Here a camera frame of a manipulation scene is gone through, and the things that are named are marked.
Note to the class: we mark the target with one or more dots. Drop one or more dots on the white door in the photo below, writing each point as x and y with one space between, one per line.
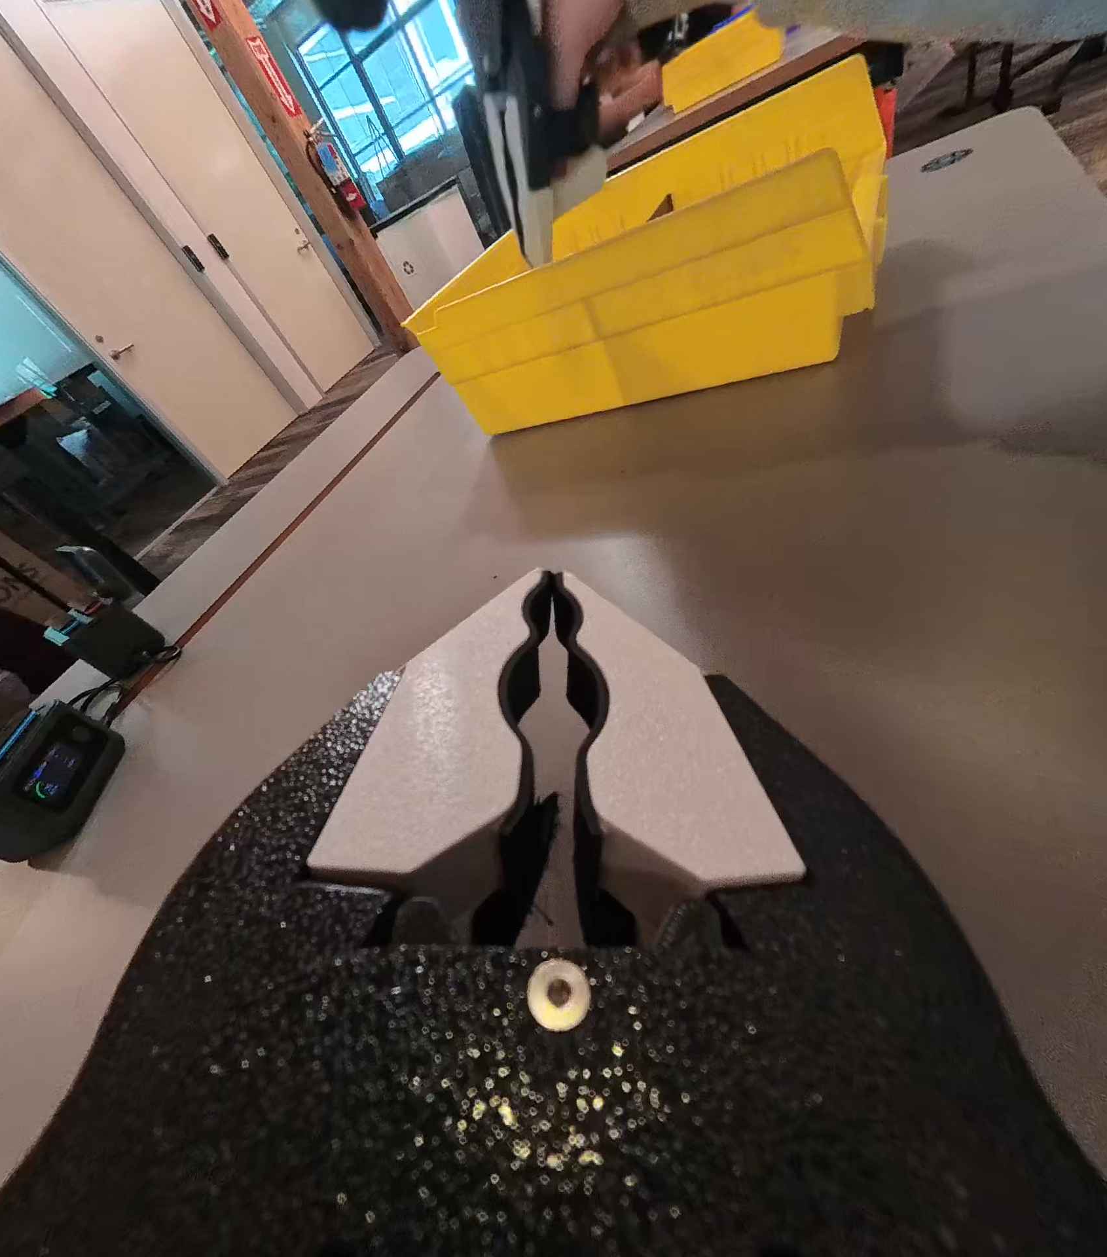
199 167
72 225

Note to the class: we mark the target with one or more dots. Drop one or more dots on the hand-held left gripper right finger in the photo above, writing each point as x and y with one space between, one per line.
691 786

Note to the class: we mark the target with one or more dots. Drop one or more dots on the white recycling bin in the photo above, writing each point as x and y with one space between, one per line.
425 256

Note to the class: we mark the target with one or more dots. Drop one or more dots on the wooden post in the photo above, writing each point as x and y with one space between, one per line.
367 275

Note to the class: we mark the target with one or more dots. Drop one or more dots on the black power station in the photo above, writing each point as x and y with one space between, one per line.
13 795

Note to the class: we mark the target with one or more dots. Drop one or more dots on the wooden work table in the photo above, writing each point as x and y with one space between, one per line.
809 64

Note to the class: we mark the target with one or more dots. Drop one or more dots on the orange bin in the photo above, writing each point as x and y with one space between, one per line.
885 113

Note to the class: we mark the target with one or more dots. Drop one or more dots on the round table grommet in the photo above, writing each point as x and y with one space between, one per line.
946 160

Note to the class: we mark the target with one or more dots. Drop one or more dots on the yellow plastic bin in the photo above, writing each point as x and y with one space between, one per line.
661 354
809 118
720 59

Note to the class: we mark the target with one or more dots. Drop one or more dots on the person's right forearm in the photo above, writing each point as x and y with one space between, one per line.
955 15

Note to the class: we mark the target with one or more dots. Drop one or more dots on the person's right hand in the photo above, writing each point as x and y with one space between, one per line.
588 45

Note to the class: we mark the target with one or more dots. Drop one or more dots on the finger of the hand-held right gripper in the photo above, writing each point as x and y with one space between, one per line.
581 186
535 231

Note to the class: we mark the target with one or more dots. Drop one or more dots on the dark charger dock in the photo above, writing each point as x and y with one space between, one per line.
117 638

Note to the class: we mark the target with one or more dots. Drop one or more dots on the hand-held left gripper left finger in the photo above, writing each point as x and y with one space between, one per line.
416 786

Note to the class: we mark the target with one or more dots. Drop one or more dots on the red fire extinguisher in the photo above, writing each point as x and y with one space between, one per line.
342 182

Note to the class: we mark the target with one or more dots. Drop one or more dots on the red sign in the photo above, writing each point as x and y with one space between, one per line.
204 12
274 76

